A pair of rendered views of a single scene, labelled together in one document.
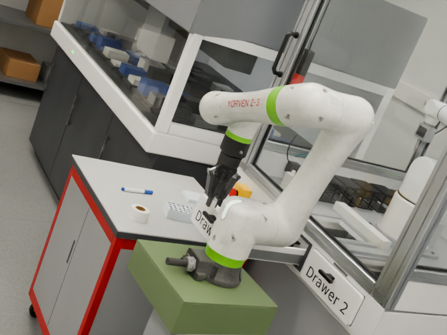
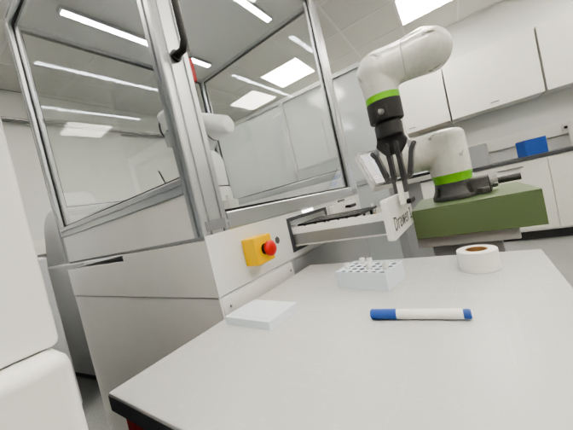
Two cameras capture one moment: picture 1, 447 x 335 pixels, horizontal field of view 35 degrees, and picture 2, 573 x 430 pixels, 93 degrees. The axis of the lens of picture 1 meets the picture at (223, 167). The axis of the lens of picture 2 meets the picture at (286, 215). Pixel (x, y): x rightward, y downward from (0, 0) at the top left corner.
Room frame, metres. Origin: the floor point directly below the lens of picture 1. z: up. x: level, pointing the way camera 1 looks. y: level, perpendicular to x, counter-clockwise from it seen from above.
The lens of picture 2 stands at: (2.88, 0.59, 0.97)
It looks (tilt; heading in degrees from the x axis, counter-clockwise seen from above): 2 degrees down; 249
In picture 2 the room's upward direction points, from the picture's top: 13 degrees counter-clockwise
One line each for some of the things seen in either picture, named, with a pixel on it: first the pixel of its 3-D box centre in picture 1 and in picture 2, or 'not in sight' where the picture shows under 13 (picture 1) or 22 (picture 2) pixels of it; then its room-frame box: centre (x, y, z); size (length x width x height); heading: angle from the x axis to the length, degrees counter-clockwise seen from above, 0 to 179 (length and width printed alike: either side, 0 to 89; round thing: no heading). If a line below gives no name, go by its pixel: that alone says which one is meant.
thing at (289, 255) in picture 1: (262, 236); (337, 225); (2.39, -0.22, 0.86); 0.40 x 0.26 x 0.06; 124
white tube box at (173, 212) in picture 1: (180, 212); (369, 274); (2.52, 0.09, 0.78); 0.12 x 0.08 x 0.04; 112
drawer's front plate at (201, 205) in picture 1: (214, 226); (399, 212); (2.27, -0.05, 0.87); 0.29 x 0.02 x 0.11; 34
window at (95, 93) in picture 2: not in sight; (77, 81); (3.08, -0.45, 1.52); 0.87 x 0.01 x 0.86; 124
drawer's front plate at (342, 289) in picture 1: (330, 285); (345, 213); (2.18, -0.47, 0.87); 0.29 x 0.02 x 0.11; 34
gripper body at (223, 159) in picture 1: (227, 165); (390, 139); (2.28, -0.01, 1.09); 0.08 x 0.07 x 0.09; 124
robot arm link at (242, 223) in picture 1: (239, 229); (442, 156); (1.96, -0.11, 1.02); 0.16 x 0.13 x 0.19; 129
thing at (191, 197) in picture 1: (198, 198); (261, 312); (2.77, 0.05, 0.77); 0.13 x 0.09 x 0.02; 120
